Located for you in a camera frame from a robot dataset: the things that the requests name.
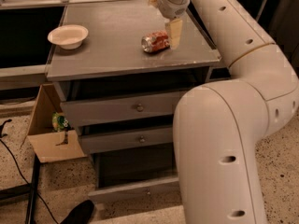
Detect grey top drawer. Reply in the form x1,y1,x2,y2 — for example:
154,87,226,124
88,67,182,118
61,91,185,127

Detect red coke can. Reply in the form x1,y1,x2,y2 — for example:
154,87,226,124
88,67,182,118
141,31,170,53

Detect grey drawer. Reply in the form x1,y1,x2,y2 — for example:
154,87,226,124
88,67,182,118
78,126,173,154
89,143,179,203
61,91,185,127

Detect cardboard box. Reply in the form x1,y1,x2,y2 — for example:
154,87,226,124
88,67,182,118
27,84,85,162

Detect grey metal railing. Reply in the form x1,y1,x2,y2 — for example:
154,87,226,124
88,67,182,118
0,0,275,91

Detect black floor cable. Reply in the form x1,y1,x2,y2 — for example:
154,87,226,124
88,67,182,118
0,119,59,224

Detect black shoe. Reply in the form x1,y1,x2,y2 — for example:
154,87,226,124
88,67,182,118
60,200,94,224

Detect grey bottom drawer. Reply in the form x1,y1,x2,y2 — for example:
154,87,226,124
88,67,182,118
89,143,179,203

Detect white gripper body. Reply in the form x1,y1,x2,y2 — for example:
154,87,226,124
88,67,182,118
157,0,190,20

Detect grey drawer cabinet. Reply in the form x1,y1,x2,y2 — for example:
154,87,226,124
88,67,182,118
46,0,222,161

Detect black floor frame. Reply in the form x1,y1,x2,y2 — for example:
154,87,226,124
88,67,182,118
0,156,40,224

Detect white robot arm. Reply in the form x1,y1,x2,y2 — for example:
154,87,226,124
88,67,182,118
157,0,299,224

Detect white bowl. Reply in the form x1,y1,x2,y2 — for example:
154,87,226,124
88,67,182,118
48,25,89,49

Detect grey middle drawer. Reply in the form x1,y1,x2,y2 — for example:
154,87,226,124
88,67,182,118
78,126,173,154

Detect metal diagonal rod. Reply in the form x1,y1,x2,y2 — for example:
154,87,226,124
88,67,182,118
255,0,268,22

